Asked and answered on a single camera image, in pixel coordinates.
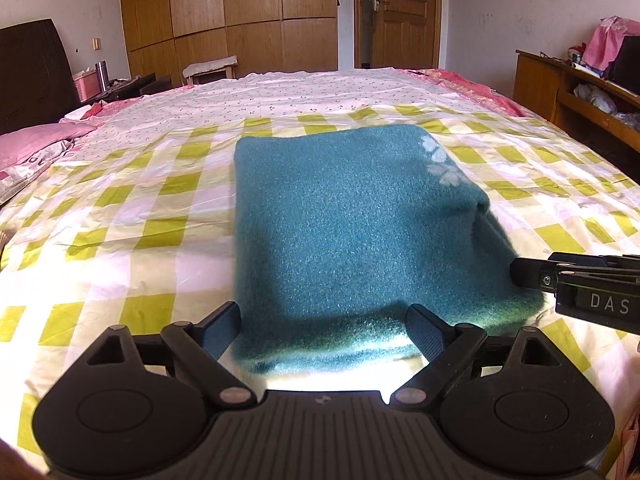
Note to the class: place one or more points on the small stool with cloth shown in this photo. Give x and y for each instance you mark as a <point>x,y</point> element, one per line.
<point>207,66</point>

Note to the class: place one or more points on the red cloth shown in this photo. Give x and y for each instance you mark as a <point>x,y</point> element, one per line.
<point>95,110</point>

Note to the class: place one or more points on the pink quilt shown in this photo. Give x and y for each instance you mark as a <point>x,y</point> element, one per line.
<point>475,90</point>

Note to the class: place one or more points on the dark wooden headboard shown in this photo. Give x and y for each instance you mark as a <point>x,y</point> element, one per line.
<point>30,75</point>

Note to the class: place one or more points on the pink garment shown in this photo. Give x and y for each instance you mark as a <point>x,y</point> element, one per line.
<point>607,40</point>

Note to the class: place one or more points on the metal thermos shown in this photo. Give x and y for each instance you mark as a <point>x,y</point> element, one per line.
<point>102,76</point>

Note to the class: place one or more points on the pink pillow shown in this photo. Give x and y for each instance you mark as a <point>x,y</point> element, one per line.
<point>35,142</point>

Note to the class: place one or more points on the pink box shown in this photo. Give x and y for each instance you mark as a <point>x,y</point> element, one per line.
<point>85,87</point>

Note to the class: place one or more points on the wooden desk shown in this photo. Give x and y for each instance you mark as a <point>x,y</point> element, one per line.
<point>535,85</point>

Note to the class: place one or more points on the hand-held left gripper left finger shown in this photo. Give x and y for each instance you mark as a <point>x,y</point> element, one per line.
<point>220,332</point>

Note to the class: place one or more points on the teal knitted sweater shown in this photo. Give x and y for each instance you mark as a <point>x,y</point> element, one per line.
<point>350,220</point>

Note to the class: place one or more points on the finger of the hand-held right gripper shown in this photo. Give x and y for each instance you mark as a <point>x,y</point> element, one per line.
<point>532,274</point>
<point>590,261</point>

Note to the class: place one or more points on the wooden wardrobe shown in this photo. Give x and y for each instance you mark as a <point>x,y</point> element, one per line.
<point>225,0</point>

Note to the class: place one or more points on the dark nightstand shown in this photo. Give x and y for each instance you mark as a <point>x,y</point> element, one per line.
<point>135,87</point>

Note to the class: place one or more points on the checked floral bed sheet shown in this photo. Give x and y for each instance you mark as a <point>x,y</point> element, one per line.
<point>150,185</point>

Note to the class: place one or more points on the white patterned pillow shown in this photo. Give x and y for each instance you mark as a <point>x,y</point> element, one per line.
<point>25,175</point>

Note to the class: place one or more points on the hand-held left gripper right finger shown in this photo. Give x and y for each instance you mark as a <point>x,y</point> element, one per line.
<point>427,332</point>

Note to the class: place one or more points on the white plastic bag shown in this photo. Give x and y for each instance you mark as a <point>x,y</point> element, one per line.
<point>595,97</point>

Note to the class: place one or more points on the wooden door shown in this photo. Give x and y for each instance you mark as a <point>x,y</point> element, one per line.
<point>405,15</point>

